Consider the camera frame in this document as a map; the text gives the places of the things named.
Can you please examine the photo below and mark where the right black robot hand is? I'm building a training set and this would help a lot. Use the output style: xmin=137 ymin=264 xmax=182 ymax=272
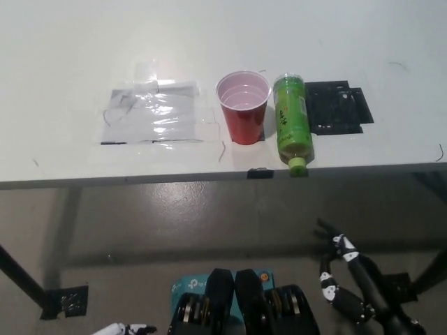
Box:
xmin=314 ymin=218 xmax=399 ymax=325

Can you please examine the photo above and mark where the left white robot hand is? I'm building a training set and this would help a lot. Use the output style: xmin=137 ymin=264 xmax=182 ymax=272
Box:
xmin=91 ymin=322 xmax=158 ymax=335

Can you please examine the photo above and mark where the green tea plastic bottle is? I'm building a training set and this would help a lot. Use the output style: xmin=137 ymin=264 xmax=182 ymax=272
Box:
xmin=272 ymin=72 xmax=314 ymax=177

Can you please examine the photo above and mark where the red plastic cup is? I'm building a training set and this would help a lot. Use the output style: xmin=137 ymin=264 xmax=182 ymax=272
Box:
xmin=215 ymin=70 xmax=272 ymax=145

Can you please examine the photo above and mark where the teal router box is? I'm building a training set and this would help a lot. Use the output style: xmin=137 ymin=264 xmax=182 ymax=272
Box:
xmin=170 ymin=269 xmax=275 ymax=315

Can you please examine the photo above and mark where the small black tape piece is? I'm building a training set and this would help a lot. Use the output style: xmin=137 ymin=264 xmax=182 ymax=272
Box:
xmin=247 ymin=167 xmax=274 ymax=179

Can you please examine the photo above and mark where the large black tape patch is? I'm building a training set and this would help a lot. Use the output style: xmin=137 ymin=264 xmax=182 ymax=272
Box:
xmin=305 ymin=80 xmax=375 ymax=136

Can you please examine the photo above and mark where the taped clear plastic sheet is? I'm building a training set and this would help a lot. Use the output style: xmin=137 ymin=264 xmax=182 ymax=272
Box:
xmin=100 ymin=80 xmax=205 ymax=145

